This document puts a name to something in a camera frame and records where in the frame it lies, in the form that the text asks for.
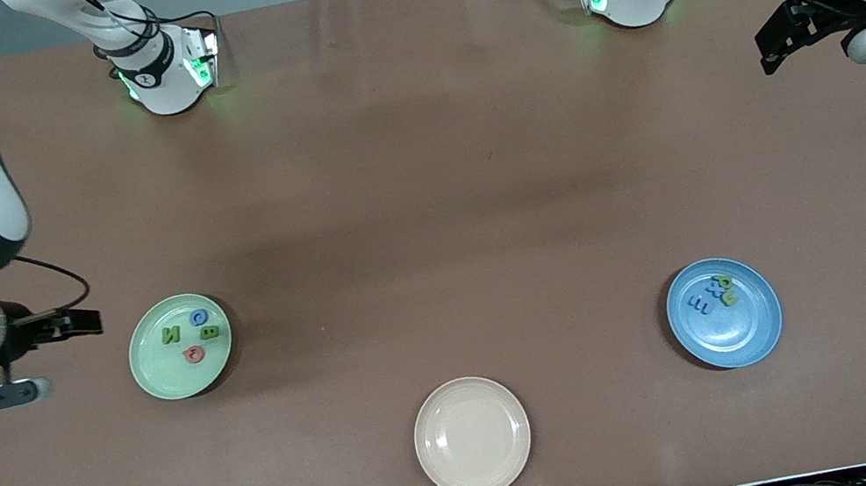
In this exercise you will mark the blue plate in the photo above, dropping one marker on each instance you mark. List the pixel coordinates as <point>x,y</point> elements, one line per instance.
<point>735,337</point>

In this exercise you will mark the green letter p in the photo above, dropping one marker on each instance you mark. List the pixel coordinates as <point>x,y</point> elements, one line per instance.
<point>724,279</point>

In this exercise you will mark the green letter N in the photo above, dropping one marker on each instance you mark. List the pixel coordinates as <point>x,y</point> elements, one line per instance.
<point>170,335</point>

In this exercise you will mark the green letter B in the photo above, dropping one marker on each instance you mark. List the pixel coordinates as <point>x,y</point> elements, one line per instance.
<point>210,332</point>

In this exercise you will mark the red letter Q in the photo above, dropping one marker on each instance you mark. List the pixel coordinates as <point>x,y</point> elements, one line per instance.
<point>192,347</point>

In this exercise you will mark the beige plate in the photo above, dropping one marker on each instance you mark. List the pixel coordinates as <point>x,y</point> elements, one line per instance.
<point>473,437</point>

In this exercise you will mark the blue letter e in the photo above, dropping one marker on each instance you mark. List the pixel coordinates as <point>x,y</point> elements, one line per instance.
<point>701,308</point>

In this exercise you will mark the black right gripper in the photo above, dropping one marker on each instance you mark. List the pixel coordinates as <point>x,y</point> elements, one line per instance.
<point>22,337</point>

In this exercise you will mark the light green plate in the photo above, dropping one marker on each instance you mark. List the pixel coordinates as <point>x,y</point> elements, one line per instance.
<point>167,374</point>

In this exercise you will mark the green letter r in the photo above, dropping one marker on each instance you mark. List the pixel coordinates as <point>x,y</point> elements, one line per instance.
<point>729,301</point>

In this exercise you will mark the blue letter C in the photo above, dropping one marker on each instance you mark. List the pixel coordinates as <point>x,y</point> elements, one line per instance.
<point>198,312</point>

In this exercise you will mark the blue letter x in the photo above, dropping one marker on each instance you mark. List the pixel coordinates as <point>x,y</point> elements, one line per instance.
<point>714,291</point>

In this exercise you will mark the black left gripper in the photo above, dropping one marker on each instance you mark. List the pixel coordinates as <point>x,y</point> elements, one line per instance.
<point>827,14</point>

